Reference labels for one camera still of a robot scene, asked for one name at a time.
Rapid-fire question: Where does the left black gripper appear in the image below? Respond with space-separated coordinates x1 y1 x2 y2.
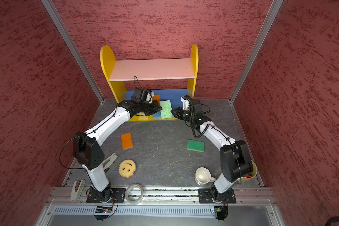
139 100 163 115

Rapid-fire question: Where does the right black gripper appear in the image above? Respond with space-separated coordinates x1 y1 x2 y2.
171 106 195 121

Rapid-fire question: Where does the orange sponge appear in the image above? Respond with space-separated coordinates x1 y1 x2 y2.
121 132 133 150
152 95 160 104

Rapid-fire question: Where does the light green sponge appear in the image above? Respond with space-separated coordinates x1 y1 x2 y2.
160 100 173 119

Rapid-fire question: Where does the green scrub sponge dark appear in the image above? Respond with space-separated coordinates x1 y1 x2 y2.
187 140 205 152

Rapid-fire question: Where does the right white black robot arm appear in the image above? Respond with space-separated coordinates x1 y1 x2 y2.
171 95 254 200

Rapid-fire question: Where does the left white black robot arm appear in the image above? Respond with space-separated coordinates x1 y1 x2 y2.
71 88 162 202

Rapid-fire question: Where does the blue lower shelf board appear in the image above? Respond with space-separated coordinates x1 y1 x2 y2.
125 89 192 111

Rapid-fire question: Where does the pink upper shelf board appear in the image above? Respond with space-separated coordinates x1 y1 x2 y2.
109 58 198 82

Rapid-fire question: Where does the yellow shelf unit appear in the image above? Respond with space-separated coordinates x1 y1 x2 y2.
100 43 200 122

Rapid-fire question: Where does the white ceramic mug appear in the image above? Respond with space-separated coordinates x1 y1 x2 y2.
195 167 216 186

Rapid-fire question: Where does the yellow smiley face sponge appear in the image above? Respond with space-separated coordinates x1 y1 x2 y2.
118 159 137 179

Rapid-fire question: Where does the grey stapler on table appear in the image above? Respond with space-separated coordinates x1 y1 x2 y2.
102 153 118 172

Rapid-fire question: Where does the yellow cup with pens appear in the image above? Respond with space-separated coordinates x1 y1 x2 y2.
240 161 258 184

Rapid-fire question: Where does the clear tape roll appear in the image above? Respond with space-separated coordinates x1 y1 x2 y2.
125 184 144 205

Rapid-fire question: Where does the beige stapler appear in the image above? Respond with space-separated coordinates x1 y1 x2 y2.
70 180 86 202

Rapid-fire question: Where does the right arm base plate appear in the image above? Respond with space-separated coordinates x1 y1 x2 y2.
198 188 236 204

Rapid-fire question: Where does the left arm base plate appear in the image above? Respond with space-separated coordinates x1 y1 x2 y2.
86 187 126 203

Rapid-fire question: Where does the aluminium rail front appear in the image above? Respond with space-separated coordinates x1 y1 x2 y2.
46 186 277 206

